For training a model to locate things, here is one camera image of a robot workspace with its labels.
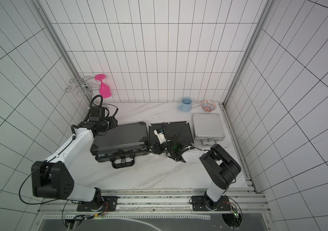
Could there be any black poker case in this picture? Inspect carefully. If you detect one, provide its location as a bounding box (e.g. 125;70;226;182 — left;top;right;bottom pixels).
148;121;194;154
90;122;149;169

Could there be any silver aluminium poker case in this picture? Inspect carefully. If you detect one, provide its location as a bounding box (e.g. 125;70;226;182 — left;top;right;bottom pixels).
192;113;226;146

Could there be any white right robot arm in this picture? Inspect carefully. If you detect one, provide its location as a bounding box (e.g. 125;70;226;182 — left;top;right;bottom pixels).
153;123;241;211

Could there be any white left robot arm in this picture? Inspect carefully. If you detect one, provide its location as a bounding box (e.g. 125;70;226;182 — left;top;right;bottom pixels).
30;105;117;211

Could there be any pink plastic goblet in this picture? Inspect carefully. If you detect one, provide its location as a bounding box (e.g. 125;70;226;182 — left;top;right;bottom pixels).
94;74;112;98

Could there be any light blue mug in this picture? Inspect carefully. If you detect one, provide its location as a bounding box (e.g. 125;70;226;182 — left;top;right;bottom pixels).
177;97;193;112

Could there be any patterned small bowl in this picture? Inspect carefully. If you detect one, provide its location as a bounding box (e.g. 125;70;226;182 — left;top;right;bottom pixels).
201;100;216;113

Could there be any aluminium mounting rail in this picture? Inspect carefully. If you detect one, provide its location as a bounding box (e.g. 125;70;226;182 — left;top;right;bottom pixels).
38;189;271;221

